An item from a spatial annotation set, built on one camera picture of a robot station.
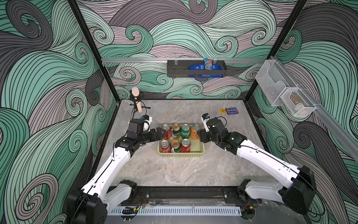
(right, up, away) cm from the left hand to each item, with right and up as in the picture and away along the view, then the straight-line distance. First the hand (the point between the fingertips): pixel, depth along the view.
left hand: (160, 131), depth 78 cm
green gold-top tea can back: (+9, -2, +12) cm, 15 cm away
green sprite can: (+15, -2, +11) cm, 19 cm away
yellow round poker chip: (+48, +12, +36) cm, 61 cm away
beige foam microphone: (-17, +24, +9) cm, 31 cm away
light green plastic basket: (+23, -13, +11) cm, 29 cm away
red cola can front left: (+2, -10, +3) cm, 10 cm away
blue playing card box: (+54, +12, +32) cm, 64 cm away
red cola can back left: (+4, -4, +12) cm, 13 cm away
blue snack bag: (+26, +42, +14) cm, 51 cm away
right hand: (+26, +1, +1) cm, 26 cm away
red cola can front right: (+15, -9, +3) cm, 18 cm away
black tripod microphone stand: (-16, +20, +13) cm, 28 cm away
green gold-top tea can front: (+9, -9, +3) cm, 13 cm away
